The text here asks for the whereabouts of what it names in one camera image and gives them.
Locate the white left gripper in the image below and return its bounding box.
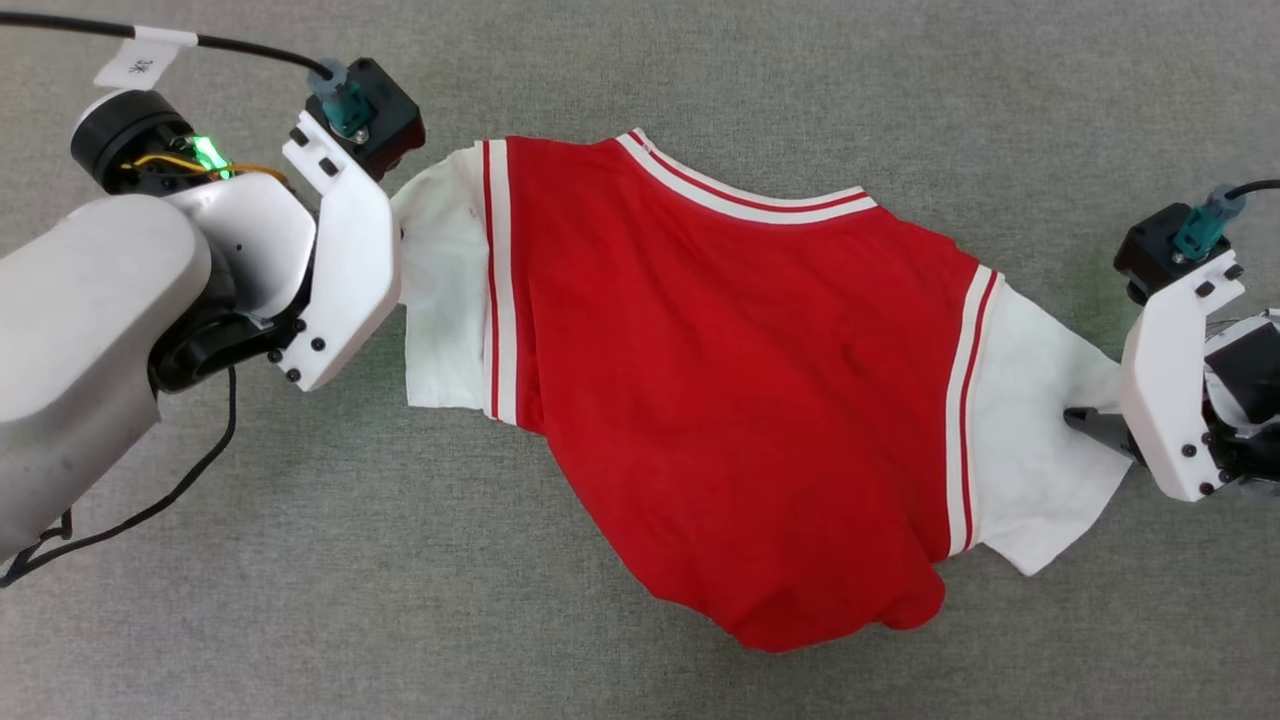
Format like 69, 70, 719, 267
70, 90, 403, 393

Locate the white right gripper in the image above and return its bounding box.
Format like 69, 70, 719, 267
1063, 250, 1280, 503

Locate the red and white jersey shirt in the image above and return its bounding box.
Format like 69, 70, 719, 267
390, 128, 1136, 654

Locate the grey fabric sofa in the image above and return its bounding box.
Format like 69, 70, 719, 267
0, 0, 1280, 720

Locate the teal left camera cable plug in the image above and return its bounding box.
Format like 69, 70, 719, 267
306, 60, 373, 139

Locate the teal camera cable plug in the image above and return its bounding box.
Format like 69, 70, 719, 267
1173, 185, 1248, 263
306, 60, 373, 139

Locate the teal right camera cable plug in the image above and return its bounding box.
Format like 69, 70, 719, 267
1173, 185, 1248, 263

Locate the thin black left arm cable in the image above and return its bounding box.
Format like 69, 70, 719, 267
0, 365, 238, 588

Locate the black left camera cable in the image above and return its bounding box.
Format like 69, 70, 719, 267
0, 10, 333, 79

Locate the white paper cable label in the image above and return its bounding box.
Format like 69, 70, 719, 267
94, 26, 199, 92

